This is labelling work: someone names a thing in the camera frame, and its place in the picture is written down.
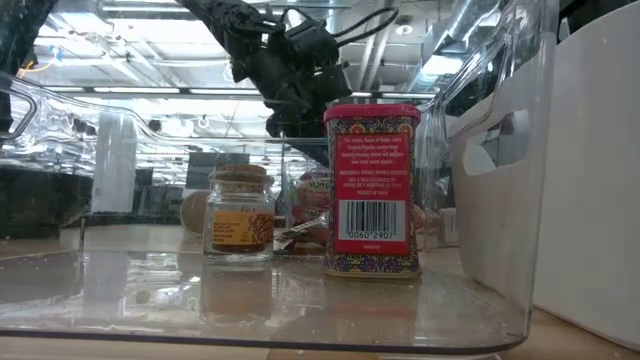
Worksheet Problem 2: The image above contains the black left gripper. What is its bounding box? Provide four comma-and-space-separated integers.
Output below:
229, 47, 354, 167

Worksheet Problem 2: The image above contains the red patterned spice tin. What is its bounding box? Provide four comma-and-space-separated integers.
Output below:
322, 103, 423, 280

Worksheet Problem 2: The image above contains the cork lid glass spice jar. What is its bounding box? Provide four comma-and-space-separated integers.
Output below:
202, 164, 277, 264

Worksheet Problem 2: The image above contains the clear plastic storage bin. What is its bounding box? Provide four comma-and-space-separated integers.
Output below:
280, 159, 329, 246
0, 0, 561, 357

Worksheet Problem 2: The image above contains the black monitor screen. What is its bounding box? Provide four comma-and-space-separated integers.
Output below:
187, 151, 251, 190

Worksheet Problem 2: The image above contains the long ceiling light strip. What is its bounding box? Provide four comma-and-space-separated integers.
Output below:
44, 86, 436, 100

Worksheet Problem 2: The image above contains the white pillar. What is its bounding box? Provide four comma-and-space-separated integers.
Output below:
92, 113, 139, 214

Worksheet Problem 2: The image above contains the white plastic tray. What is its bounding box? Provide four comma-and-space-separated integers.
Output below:
452, 0, 640, 351

